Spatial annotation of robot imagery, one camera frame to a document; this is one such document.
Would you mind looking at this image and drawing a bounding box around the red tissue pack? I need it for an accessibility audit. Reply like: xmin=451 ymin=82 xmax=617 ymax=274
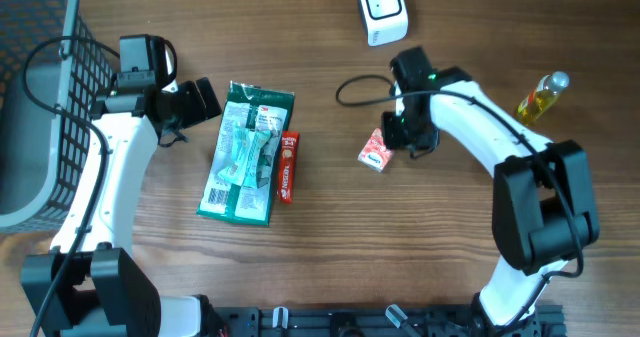
xmin=358 ymin=128 xmax=394 ymax=172

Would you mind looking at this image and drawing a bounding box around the green 3M package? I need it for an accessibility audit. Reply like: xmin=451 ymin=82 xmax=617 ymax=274
xmin=197 ymin=82 xmax=295 ymax=226

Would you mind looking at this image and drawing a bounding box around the red Nescafe sachet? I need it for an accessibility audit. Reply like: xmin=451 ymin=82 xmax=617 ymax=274
xmin=277 ymin=131 xmax=300 ymax=204

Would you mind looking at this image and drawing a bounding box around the yellow liquid bottle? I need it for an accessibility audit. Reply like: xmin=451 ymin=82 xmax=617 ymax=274
xmin=515 ymin=71 xmax=570 ymax=126

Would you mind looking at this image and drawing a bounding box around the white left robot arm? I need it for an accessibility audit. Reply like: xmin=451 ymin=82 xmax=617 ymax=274
xmin=21 ymin=34 xmax=225 ymax=336

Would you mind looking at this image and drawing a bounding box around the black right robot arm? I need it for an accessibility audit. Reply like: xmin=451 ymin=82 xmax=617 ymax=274
xmin=382 ymin=47 xmax=600 ymax=335

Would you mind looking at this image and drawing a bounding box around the white barcode scanner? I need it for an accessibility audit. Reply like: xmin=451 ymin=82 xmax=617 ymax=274
xmin=358 ymin=0 xmax=409 ymax=47

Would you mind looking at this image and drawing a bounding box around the grey mesh basket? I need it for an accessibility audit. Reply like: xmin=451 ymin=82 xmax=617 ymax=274
xmin=1 ymin=0 xmax=113 ymax=233

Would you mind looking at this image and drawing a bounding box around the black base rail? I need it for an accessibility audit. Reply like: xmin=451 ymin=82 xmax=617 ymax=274
xmin=214 ymin=304 xmax=567 ymax=337

